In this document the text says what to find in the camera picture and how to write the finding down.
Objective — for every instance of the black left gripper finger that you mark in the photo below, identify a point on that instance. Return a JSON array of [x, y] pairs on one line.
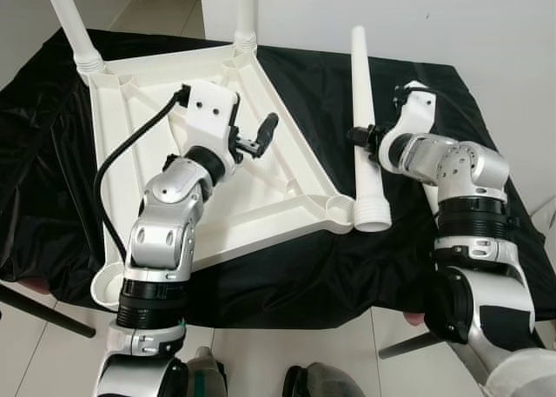
[[268, 129]]

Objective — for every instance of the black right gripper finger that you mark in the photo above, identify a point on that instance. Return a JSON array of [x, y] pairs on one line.
[[357, 135]]

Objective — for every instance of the white plastic table top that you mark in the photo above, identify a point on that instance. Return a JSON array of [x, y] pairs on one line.
[[287, 180]]

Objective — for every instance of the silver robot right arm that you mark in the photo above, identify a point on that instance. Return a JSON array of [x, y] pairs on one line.
[[460, 167]]

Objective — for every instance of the black tablecloth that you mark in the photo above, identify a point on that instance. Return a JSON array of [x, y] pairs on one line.
[[287, 275]]

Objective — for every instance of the silver robot left leg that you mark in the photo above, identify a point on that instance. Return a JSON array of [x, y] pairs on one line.
[[207, 375]]

